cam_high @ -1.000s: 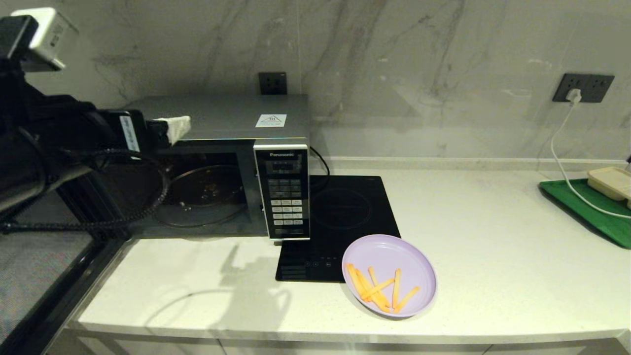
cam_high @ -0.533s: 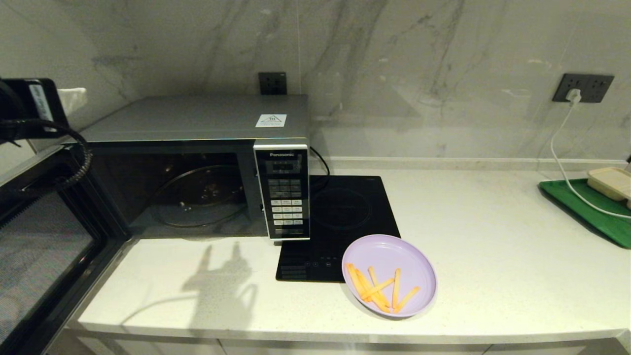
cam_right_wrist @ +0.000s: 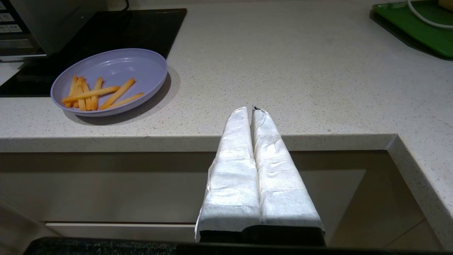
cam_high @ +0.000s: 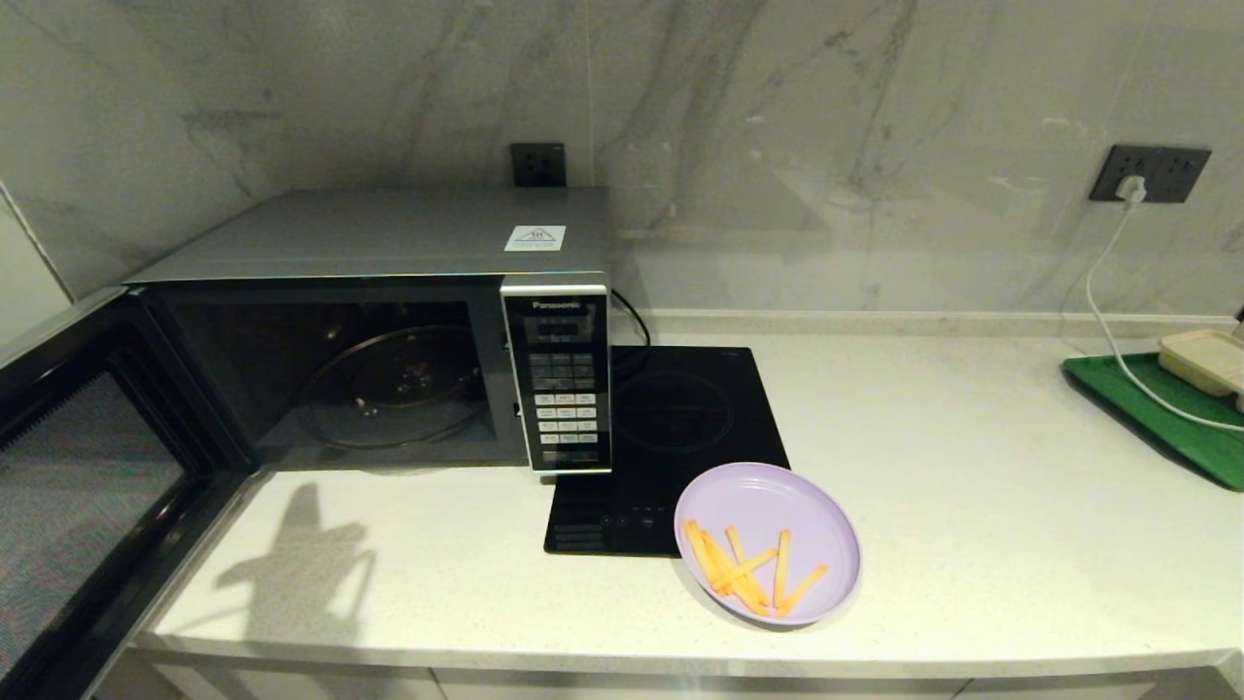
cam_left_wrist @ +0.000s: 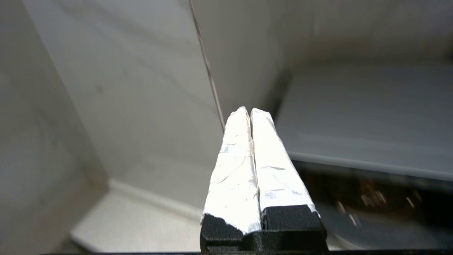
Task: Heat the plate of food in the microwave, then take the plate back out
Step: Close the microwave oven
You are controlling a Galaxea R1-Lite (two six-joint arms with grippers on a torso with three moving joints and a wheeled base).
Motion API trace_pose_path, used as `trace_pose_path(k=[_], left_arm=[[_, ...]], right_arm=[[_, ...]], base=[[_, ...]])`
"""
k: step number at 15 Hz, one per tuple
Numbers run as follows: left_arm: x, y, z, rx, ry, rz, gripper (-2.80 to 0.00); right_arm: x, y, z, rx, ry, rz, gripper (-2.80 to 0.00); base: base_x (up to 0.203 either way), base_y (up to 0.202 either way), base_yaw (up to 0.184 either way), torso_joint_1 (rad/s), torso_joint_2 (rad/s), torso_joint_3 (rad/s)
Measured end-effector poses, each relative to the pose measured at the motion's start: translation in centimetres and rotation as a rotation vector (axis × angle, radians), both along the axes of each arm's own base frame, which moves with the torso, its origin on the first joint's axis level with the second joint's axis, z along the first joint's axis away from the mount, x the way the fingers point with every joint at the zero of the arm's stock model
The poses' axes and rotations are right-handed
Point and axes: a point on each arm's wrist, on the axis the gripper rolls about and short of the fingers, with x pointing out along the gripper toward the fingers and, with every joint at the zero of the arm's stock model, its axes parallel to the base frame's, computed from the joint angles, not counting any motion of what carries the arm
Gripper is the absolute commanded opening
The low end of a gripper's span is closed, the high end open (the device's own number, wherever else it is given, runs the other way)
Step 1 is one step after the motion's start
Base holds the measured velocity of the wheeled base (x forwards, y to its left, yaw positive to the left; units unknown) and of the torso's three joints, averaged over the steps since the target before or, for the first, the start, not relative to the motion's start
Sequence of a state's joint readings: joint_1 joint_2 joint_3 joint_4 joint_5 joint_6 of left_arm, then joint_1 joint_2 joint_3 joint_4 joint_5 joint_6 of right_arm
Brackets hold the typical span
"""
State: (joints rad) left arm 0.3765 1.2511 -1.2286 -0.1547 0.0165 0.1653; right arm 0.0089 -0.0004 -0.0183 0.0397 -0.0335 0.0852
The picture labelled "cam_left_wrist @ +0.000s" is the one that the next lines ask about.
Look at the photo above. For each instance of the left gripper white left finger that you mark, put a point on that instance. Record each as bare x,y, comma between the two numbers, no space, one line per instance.
235,177

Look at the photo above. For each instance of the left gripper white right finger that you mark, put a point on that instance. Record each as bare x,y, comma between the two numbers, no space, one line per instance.
279,177

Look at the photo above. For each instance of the silver Panasonic microwave oven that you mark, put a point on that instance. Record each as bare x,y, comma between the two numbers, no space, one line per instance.
354,117

